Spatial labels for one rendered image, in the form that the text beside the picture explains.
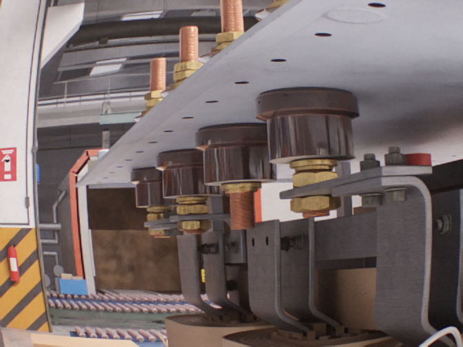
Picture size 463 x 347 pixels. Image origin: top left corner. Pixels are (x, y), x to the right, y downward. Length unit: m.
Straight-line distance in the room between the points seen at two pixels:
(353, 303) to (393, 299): 0.35
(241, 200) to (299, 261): 0.11
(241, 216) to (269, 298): 0.11
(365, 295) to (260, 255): 0.18
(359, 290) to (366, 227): 0.15
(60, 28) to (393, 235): 11.26
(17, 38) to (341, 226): 10.85
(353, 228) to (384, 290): 0.23
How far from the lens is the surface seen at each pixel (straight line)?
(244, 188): 1.18
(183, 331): 1.53
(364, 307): 1.10
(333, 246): 1.09
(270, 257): 1.15
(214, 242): 1.60
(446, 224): 0.76
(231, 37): 1.20
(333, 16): 0.59
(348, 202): 1.78
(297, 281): 1.19
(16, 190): 11.42
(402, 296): 0.77
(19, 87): 11.61
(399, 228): 0.78
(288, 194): 0.93
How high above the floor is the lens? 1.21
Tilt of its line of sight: 4 degrees up
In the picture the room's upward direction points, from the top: 3 degrees counter-clockwise
